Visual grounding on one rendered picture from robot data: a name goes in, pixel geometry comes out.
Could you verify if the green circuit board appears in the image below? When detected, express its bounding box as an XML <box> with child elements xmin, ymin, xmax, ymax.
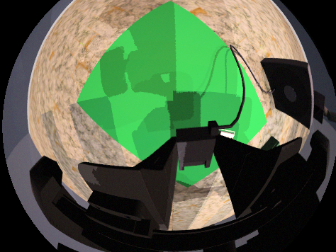
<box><xmin>77</xmin><ymin>1</ymin><xmax>267</xmax><ymax>160</ymax></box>

